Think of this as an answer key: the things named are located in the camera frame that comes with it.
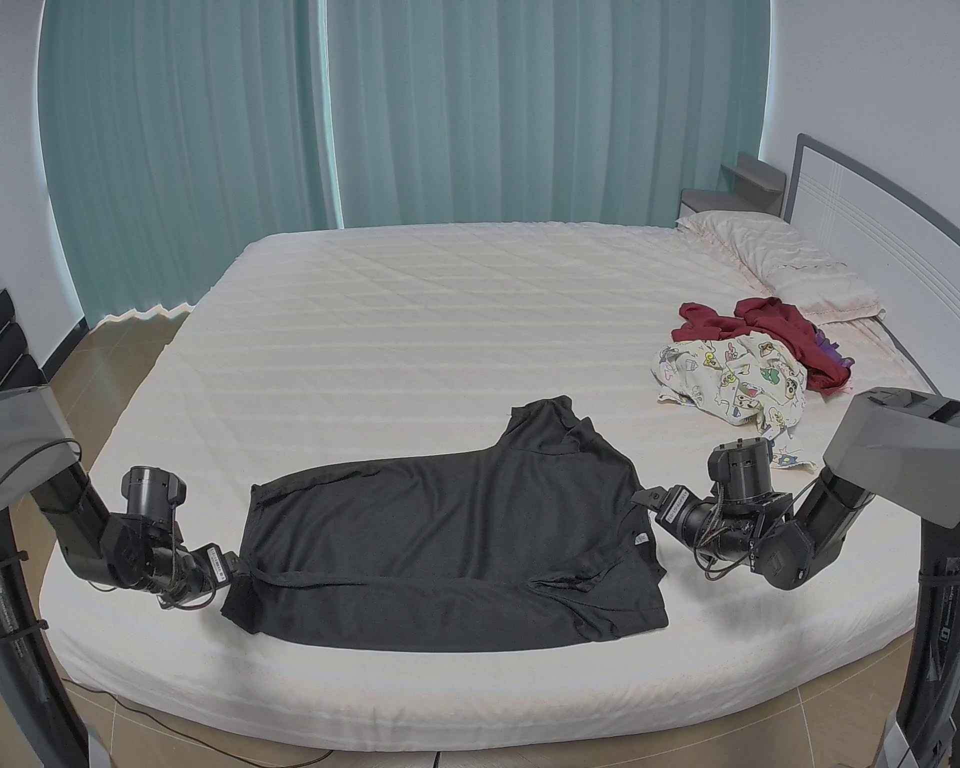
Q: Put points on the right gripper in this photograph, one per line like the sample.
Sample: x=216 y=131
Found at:
x=679 y=514

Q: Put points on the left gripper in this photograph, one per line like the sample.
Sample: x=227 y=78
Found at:
x=214 y=574

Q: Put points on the black T-shirt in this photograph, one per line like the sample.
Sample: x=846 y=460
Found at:
x=450 y=525

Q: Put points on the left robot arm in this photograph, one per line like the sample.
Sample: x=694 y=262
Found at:
x=82 y=525

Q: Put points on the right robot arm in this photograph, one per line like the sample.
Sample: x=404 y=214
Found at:
x=900 y=450

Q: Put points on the white printed pyjama top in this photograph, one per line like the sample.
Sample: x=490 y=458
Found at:
x=727 y=379

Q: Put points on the dark red garment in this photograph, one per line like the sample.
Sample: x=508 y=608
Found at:
x=787 y=322

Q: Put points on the purple garment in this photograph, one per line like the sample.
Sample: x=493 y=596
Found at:
x=832 y=349

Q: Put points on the pale pink pillow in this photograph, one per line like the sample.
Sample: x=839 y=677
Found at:
x=780 y=255

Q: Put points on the bed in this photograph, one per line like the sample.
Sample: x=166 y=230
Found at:
x=450 y=322

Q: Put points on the grey bedside table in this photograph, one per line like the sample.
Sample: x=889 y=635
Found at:
x=709 y=201

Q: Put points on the blue-green curtain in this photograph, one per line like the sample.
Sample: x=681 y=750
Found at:
x=540 y=112
x=187 y=150

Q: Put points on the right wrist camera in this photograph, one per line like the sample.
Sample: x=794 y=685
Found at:
x=716 y=465

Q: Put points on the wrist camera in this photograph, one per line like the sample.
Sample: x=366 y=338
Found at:
x=177 y=495
x=716 y=465

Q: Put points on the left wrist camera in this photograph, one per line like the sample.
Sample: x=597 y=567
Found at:
x=177 y=495

